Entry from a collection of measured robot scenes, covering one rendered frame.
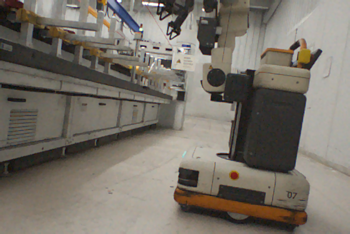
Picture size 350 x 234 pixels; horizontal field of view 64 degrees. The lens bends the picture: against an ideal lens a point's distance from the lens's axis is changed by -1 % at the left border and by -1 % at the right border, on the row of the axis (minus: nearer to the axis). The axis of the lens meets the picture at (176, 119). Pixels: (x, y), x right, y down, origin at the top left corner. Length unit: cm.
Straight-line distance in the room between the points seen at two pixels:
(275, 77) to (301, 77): 13
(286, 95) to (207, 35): 54
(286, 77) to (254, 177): 51
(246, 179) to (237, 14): 91
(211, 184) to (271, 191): 29
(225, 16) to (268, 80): 47
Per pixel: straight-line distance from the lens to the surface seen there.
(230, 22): 171
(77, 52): 188
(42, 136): 212
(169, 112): 616
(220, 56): 163
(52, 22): 145
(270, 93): 148
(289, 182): 150
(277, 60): 167
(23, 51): 139
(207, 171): 144
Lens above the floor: 55
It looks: 3 degrees down
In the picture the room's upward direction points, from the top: 8 degrees clockwise
